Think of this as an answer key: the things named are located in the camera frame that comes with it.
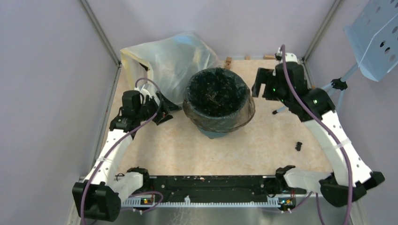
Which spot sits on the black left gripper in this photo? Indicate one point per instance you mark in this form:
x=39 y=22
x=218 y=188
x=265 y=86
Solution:
x=169 y=105

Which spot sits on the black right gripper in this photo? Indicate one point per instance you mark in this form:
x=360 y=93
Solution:
x=264 y=76

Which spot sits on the teal plastic trash bin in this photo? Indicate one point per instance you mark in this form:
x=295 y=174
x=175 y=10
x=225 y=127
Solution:
x=212 y=135

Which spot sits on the black plastic trash bag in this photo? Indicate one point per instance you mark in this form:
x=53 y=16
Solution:
x=218 y=100

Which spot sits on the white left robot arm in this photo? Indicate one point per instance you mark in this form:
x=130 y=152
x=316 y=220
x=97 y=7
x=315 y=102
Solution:
x=100 y=195

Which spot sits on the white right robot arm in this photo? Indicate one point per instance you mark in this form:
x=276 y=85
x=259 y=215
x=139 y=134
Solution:
x=350 y=178

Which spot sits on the white translucent trash bag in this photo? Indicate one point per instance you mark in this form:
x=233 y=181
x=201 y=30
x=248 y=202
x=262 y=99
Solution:
x=170 y=63

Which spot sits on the small black plastic part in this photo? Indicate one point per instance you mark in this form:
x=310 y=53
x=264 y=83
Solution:
x=298 y=146

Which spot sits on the light blue tripod stand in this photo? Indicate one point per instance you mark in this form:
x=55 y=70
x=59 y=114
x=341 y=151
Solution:
x=340 y=84

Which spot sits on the perforated light blue metal panel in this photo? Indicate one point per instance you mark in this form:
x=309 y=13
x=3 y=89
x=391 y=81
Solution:
x=372 y=32

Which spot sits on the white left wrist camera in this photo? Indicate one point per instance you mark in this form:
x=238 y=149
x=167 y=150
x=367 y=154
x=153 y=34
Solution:
x=144 y=93

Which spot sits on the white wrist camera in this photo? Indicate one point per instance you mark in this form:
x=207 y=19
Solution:
x=144 y=93
x=289 y=57

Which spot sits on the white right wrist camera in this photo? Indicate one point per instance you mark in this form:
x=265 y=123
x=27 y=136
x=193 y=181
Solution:
x=289 y=57

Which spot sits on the aluminium frame rails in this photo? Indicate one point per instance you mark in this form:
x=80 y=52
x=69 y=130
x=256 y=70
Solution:
x=92 y=91

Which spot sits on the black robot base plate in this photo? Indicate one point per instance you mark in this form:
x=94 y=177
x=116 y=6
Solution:
x=218 y=189

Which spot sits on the white slotted cable duct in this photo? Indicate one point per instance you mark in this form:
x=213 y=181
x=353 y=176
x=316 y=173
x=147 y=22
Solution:
x=275 y=202

